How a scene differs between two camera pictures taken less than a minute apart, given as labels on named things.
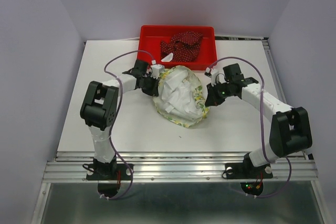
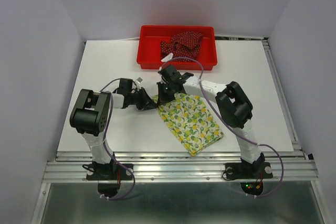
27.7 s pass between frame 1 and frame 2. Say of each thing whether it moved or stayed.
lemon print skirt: moved
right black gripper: moved
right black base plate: stayed
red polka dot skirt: stayed
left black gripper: moved
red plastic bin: stayed
